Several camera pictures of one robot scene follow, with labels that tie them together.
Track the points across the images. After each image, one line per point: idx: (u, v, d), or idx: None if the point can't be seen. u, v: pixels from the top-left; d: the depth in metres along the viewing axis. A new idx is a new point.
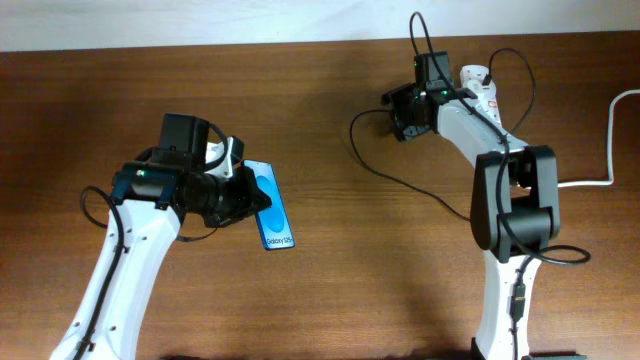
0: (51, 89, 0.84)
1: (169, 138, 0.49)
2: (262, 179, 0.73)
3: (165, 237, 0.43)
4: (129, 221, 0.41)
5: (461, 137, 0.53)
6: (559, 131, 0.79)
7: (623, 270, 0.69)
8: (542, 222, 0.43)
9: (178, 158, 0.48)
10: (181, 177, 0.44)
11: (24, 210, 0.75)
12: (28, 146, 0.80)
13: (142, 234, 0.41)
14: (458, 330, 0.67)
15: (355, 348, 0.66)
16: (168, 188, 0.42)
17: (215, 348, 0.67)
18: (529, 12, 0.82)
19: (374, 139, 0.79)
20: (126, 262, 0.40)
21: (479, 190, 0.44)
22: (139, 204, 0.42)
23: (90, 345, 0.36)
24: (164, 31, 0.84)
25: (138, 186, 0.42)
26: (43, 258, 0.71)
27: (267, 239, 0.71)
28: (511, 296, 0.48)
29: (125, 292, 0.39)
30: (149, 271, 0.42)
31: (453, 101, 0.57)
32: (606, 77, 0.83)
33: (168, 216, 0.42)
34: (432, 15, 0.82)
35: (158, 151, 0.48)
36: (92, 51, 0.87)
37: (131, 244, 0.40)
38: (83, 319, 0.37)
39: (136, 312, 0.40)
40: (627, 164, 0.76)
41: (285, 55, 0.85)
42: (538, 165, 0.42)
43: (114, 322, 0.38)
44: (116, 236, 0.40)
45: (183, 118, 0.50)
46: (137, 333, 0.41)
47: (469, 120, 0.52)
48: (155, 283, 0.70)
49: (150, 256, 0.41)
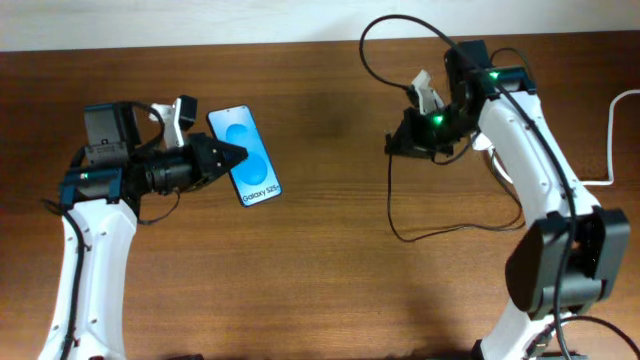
0: (49, 88, 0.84)
1: (99, 133, 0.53)
2: (238, 128, 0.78)
3: (124, 229, 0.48)
4: (84, 221, 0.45)
5: (509, 159, 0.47)
6: (559, 131, 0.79)
7: (625, 270, 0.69)
8: (592, 288, 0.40)
9: (114, 152, 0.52)
10: (124, 172, 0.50)
11: (25, 211, 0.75)
12: (27, 146, 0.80)
13: (100, 230, 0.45)
14: (458, 330, 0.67)
15: (355, 348, 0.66)
16: (114, 182, 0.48)
17: (215, 348, 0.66)
18: (529, 11, 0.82)
19: (374, 139, 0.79)
20: (90, 257, 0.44)
21: (530, 252, 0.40)
22: (90, 203, 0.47)
23: (75, 341, 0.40)
24: (164, 31, 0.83)
25: (86, 188, 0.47)
26: (43, 258, 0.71)
27: (248, 188, 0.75)
28: (532, 339, 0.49)
29: (97, 285, 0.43)
30: (116, 261, 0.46)
31: (503, 100, 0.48)
32: (607, 77, 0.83)
33: (121, 208, 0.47)
34: (432, 15, 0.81)
35: (90, 149, 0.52)
36: (91, 52, 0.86)
37: (92, 241, 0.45)
38: (63, 322, 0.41)
39: (112, 303, 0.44)
40: (627, 164, 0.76)
41: (284, 55, 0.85)
42: (607, 237, 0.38)
43: (94, 315, 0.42)
44: (76, 239, 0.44)
45: (102, 110, 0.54)
46: (118, 320, 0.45)
47: (527, 141, 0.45)
48: (155, 284, 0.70)
49: (112, 247, 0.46)
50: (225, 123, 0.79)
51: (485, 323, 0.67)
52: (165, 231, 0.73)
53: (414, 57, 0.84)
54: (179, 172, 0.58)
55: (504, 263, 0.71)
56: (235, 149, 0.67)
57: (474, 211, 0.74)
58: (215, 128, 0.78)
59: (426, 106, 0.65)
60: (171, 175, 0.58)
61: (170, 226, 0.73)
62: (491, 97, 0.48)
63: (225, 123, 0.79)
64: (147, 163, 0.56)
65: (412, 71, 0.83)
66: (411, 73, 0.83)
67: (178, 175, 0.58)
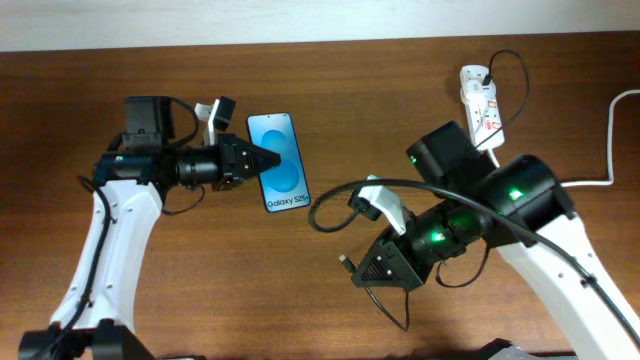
0: (44, 89, 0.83)
1: (137, 123, 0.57)
2: (274, 134, 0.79)
3: (147, 211, 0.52)
4: (114, 198, 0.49)
5: (559, 309, 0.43)
6: (557, 133, 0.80)
7: (614, 269, 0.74)
8: None
9: (148, 141, 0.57)
10: (156, 160, 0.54)
11: (24, 213, 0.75)
12: (24, 148, 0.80)
13: (126, 207, 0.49)
14: (457, 330, 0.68)
15: (354, 348, 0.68)
16: (146, 167, 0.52)
17: (215, 349, 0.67)
18: (537, 12, 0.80)
19: (373, 139, 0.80)
20: (115, 229, 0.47)
21: None
22: (121, 182, 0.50)
23: (90, 302, 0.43)
24: (163, 31, 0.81)
25: (119, 170, 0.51)
26: (45, 259, 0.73)
27: (271, 199, 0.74)
28: None
29: (116, 255, 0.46)
30: (138, 238, 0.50)
31: (539, 247, 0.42)
32: (609, 79, 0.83)
33: (149, 191, 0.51)
34: (436, 16, 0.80)
35: (129, 136, 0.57)
36: (86, 51, 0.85)
37: (118, 215, 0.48)
38: (81, 284, 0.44)
39: (128, 275, 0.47)
40: (627, 167, 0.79)
41: (285, 55, 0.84)
42: None
43: (110, 281, 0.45)
44: (102, 214, 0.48)
45: (144, 102, 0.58)
46: (132, 293, 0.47)
47: (596, 308, 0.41)
48: (154, 284, 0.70)
49: (135, 224, 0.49)
50: (265, 127, 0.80)
51: (485, 323, 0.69)
52: (163, 231, 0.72)
53: (414, 58, 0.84)
54: (204, 170, 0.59)
55: (504, 262, 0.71)
56: (269, 155, 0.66)
57: None
58: (252, 131, 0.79)
59: (396, 219, 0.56)
60: (197, 172, 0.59)
61: (168, 227, 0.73)
62: (525, 241, 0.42)
63: (260, 128, 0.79)
64: (177, 156, 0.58)
65: (413, 72, 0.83)
66: (411, 73, 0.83)
67: (204, 173, 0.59)
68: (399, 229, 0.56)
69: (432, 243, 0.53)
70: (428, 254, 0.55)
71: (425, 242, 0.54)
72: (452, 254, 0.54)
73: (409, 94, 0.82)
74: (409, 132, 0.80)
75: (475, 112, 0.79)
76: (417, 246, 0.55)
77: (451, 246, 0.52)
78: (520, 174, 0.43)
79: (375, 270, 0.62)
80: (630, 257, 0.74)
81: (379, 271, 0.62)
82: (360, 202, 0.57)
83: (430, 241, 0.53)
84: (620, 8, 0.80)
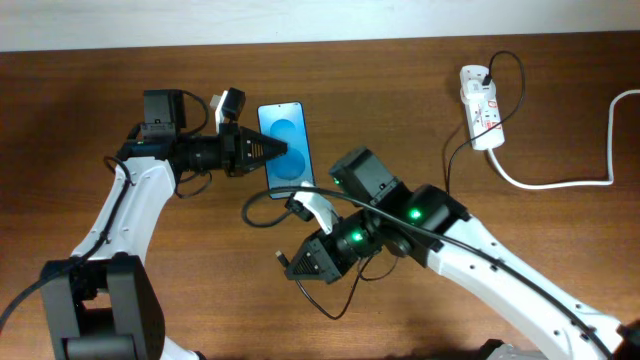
0: (43, 89, 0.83)
1: (154, 113, 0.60)
2: (283, 122, 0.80)
3: (163, 184, 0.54)
4: (135, 167, 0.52)
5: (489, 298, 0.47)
6: (557, 132, 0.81)
7: (614, 267, 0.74)
8: None
9: (164, 131, 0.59)
10: (171, 146, 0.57)
11: (24, 213, 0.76)
12: (24, 148, 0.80)
13: (145, 174, 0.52)
14: (457, 330, 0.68)
15: (354, 348, 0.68)
16: (161, 150, 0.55)
17: (216, 348, 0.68)
18: (536, 12, 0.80)
19: (373, 139, 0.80)
20: (134, 191, 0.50)
21: None
22: (141, 157, 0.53)
23: (107, 240, 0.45)
24: (163, 31, 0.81)
25: (138, 153, 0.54)
26: (46, 259, 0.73)
27: (272, 188, 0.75)
28: None
29: (133, 209, 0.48)
30: (154, 203, 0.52)
31: (446, 246, 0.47)
32: (609, 78, 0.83)
33: (165, 167, 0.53)
34: (435, 16, 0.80)
35: (146, 125, 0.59)
36: (86, 51, 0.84)
37: (138, 180, 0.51)
38: (99, 226, 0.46)
39: (143, 230, 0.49)
40: (627, 166, 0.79)
41: (284, 55, 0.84)
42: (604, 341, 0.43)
43: (126, 227, 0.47)
44: (122, 176, 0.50)
45: (159, 94, 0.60)
46: (145, 246, 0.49)
47: (510, 287, 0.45)
48: (155, 284, 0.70)
49: (152, 190, 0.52)
50: (274, 115, 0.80)
51: (485, 323, 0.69)
52: (163, 231, 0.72)
53: (413, 57, 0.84)
54: (210, 159, 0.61)
55: None
56: (275, 144, 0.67)
57: (473, 210, 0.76)
58: (262, 120, 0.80)
59: (325, 220, 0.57)
60: (204, 160, 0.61)
61: (167, 227, 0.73)
62: (435, 247, 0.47)
63: (271, 118, 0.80)
64: (189, 145, 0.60)
65: (412, 72, 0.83)
66: (411, 72, 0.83)
67: (210, 162, 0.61)
68: (326, 229, 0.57)
69: (354, 243, 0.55)
70: (349, 254, 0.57)
71: (348, 240, 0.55)
72: (369, 252, 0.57)
73: (410, 93, 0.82)
74: (409, 132, 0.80)
75: (475, 112, 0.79)
76: (340, 244, 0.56)
77: (371, 245, 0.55)
78: (424, 199, 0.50)
79: (301, 266, 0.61)
80: (630, 256, 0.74)
81: (302, 269, 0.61)
82: (293, 203, 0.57)
83: (352, 241, 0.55)
84: (620, 8, 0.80)
